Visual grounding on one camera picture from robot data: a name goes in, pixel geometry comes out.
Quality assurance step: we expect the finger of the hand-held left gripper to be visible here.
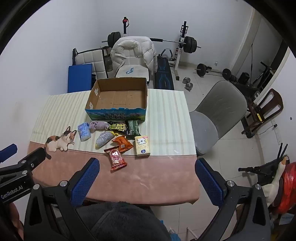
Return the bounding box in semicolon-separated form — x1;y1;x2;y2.
0;144;18;163
18;147;47;176

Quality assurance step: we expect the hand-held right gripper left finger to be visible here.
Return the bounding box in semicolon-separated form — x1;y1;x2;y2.
23;158;100;241

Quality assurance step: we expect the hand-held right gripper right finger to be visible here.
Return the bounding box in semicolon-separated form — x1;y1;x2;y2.
195;158;271;241

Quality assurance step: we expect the red snack packet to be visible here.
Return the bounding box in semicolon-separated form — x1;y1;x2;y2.
103;147;128;172

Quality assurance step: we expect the silver scrubber packet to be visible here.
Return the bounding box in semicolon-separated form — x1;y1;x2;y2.
95;131;115;149

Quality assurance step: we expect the blue tissue packet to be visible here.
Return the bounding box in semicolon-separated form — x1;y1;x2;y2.
77;122;91;142

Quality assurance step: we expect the orange snack packet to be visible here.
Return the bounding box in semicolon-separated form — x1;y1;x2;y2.
111;136;134;153

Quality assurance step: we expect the purple sock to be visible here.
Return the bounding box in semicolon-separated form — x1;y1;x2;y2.
90;120;110;134

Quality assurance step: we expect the black yellow wipes packet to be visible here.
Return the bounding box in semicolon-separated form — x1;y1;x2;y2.
108;120;127;135

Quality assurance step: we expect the yellow tissue pack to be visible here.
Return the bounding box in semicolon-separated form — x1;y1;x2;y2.
134;135;151;157

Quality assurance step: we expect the green towel packet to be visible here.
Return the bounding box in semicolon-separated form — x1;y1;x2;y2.
126;120;142;137

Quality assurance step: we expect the cardboard box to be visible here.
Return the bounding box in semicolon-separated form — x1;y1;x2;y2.
85;77;148;122

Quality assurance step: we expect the person's dark fleece clothing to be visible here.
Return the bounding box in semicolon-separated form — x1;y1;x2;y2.
76;201;172;241

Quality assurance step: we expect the black folding stand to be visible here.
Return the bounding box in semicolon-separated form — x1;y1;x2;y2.
238;159;285;184

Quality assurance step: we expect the white goose plush toy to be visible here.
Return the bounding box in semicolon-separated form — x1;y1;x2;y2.
262;155;291;207

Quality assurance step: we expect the striped tablecloth with cat print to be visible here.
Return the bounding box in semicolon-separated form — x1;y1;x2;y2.
27;89;201;206

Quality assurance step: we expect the red plastic bag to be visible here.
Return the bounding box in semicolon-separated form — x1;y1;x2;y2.
272;162;296;215

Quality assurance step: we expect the black router with antennas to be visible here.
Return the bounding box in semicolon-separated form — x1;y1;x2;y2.
276;143;289;163

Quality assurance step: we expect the grey office chair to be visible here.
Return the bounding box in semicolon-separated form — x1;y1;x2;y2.
189;80;248;156

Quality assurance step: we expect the blue foam mat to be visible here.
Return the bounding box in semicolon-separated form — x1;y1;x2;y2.
67;64;93;93

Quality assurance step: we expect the dark wooden chair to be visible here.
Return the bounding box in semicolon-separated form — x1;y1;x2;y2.
241;88;284;138

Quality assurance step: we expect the small black speaker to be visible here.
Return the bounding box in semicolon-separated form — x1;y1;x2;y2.
238;72;250;84

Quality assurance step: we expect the short barbell with black plates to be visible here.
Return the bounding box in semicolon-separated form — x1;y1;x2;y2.
195;63;237;80

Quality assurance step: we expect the white quilted folding chair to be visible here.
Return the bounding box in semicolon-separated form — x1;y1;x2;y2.
72;47;109;80

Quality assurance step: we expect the weight bench with rack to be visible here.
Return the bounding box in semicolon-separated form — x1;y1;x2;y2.
121;17;188;90

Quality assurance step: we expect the black exercise machine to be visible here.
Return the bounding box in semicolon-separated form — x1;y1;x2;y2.
249;61;276;90

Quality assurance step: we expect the clear water jug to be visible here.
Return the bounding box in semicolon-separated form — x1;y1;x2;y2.
103;52;114;72

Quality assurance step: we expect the white upholstered chair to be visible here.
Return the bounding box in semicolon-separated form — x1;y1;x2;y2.
115;64;151;82

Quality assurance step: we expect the white puffer jacket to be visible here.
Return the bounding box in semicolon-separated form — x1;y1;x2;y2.
110;36;158;76

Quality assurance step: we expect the black floor cable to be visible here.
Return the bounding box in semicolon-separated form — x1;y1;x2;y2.
256;124;278;135

